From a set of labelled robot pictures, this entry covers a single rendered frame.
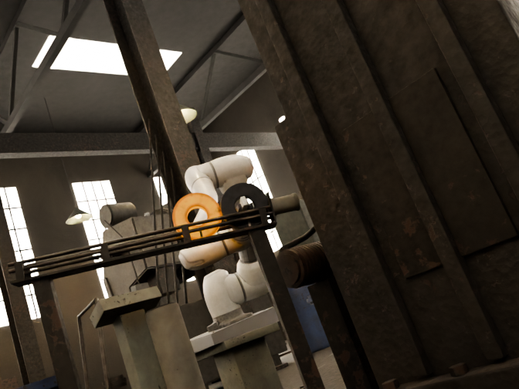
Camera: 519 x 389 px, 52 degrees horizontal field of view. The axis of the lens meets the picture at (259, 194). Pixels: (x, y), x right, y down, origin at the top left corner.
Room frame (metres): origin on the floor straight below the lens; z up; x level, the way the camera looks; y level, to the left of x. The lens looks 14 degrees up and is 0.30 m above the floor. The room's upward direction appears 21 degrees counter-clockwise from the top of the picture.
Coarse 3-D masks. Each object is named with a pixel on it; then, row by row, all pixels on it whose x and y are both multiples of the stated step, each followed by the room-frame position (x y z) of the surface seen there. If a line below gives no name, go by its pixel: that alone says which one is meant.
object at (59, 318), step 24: (264, 240) 1.65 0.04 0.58; (264, 264) 1.64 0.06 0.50; (48, 288) 1.52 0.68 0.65; (48, 312) 1.52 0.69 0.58; (288, 312) 1.65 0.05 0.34; (48, 336) 1.52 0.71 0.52; (288, 336) 1.64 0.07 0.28; (72, 360) 1.54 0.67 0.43; (312, 360) 1.65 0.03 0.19; (72, 384) 1.52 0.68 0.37; (312, 384) 1.64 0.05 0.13
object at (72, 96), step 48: (0, 0) 8.27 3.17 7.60; (48, 0) 8.72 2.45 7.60; (96, 0) 9.20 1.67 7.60; (144, 0) 9.73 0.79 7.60; (192, 0) 10.32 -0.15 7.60; (0, 48) 9.43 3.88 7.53; (192, 48) 12.15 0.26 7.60; (240, 48) 13.01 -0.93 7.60; (0, 96) 11.13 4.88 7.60; (48, 96) 11.87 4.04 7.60; (96, 96) 12.69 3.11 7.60; (192, 96) 14.69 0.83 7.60
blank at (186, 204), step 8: (184, 200) 1.62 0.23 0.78; (192, 200) 1.62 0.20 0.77; (200, 200) 1.63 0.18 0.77; (208, 200) 1.63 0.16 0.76; (176, 208) 1.61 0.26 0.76; (184, 208) 1.62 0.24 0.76; (192, 208) 1.64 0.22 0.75; (200, 208) 1.65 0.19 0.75; (208, 208) 1.63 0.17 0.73; (216, 208) 1.64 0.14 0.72; (176, 216) 1.61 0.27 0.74; (184, 216) 1.62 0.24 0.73; (208, 216) 1.63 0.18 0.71; (216, 216) 1.63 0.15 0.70; (176, 224) 1.61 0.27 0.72; (184, 224) 1.61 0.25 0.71; (208, 224) 1.63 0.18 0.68; (200, 232) 1.62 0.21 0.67; (208, 232) 1.63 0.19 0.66
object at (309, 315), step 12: (288, 288) 5.48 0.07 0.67; (300, 288) 5.47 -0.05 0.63; (300, 300) 5.47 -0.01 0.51; (300, 312) 5.47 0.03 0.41; (312, 312) 5.47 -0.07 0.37; (312, 324) 5.47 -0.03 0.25; (312, 336) 5.47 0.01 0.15; (324, 336) 5.48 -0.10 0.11; (312, 348) 5.48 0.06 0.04; (324, 348) 5.48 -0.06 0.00
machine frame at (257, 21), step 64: (256, 0) 1.41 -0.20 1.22; (320, 0) 1.31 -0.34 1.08; (384, 0) 1.20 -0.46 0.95; (448, 0) 1.10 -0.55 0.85; (512, 0) 1.12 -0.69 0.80; (320, 64) 1.36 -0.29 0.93; (384, 64) 1.25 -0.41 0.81; (448, 64) 1.15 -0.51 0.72; (512, 64) 1.07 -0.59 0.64; (320, 128) 1.39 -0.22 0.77; (384, 128) 1.26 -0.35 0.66; (448, 128) 1.18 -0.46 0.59; (512, 128) 1.11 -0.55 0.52; (320, 192) 1.48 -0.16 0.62; (384, 192) 1.34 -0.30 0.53; (448, 192) 1.23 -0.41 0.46; (512, 192) 1.15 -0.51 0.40; (384, 256) 1.40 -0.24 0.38; (448, 256) 1.26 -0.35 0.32; (512, 256) 1.19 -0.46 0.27; (384, 320) 1.46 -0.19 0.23; (448, 320) 1.34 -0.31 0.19; (512, 320) 1.24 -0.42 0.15; (384, 384) 1.45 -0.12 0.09; (448, 384) 1.32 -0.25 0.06; (512, 384) 1.22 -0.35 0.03
